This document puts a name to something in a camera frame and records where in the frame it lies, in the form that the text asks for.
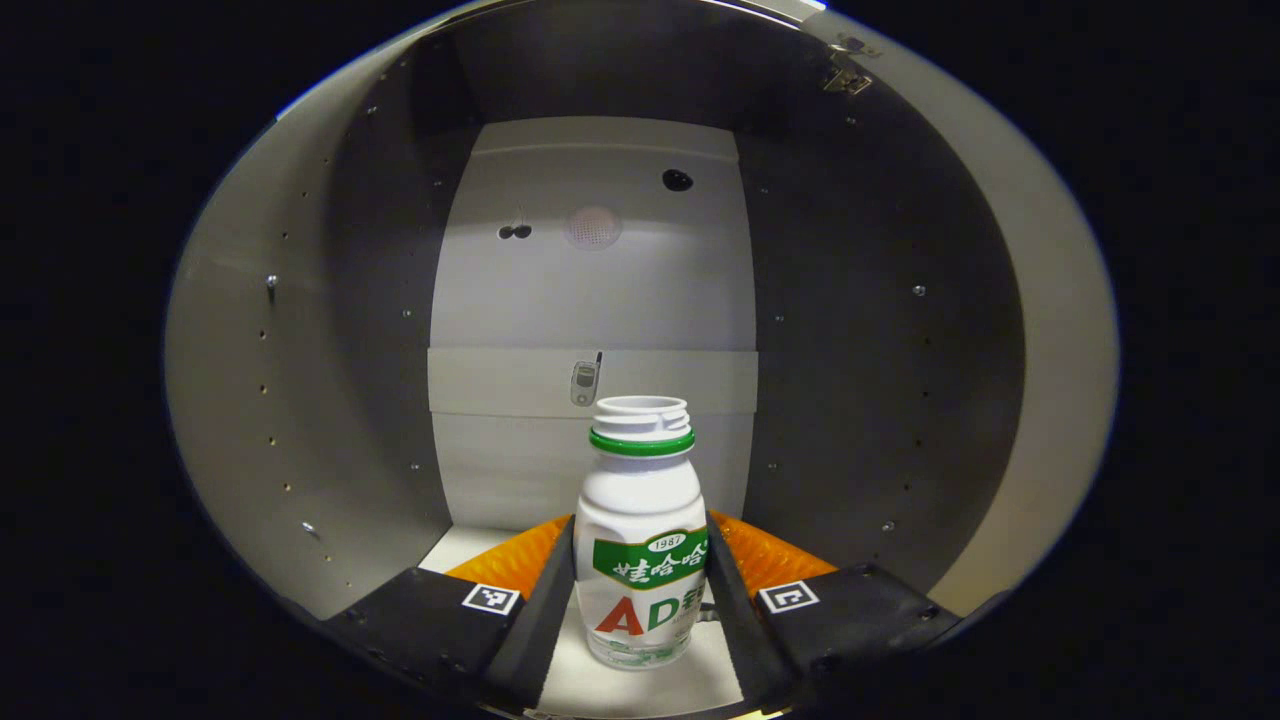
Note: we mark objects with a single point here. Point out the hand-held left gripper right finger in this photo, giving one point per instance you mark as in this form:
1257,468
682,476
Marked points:
735,640

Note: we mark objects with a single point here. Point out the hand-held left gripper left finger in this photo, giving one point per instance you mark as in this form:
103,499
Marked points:
540,640

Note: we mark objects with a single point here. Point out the white bottle green label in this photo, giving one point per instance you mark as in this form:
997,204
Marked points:
640,500

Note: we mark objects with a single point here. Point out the dark grey cabinet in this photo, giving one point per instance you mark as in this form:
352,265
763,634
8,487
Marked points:
600,290

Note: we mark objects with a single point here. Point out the white cabinet shelf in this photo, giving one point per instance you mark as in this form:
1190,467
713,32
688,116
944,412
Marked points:
640,692

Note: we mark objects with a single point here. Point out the metal cabinet hinge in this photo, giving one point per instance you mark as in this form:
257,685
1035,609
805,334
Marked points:
848,78

